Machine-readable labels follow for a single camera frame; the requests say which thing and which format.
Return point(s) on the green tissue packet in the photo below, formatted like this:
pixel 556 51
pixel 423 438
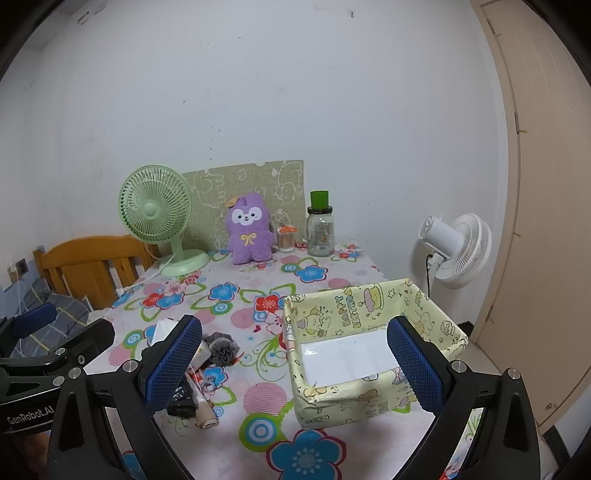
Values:
pixel 161 330

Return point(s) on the yellow cartoon storage box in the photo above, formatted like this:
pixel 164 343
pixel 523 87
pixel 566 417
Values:
pixel 351 314

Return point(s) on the purple plush toy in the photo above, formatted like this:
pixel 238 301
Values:
pixel 249 230

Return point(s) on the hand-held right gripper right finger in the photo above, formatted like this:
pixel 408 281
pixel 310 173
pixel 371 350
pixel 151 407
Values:
pixel 415 369

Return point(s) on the cotton swab jar orange lid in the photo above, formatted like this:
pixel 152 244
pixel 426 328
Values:
pixel 286 240

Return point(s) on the grey mesh bath pouf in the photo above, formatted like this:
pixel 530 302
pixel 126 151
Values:
pixel 222 348

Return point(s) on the black cloth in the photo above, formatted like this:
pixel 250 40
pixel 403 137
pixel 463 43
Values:
pixel 181 402

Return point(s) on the plaid cushion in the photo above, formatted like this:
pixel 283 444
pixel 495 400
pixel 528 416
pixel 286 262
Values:
pixel 55 309

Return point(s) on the green patterned board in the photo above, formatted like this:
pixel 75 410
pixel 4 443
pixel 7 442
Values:
pixel 249 180

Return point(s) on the green desk fan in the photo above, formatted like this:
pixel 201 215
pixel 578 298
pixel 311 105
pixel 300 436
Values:
pixel 152 207

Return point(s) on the white fan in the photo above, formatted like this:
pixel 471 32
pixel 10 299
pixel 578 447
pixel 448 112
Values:
pixel 443 240

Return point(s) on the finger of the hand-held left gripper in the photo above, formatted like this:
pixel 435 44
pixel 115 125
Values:
pixel 34 318
pixel 92 337

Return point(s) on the glass mug jar green lid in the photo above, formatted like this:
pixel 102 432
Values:
pixel 320 235

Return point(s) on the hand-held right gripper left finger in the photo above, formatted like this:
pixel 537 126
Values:
pixel 173 364

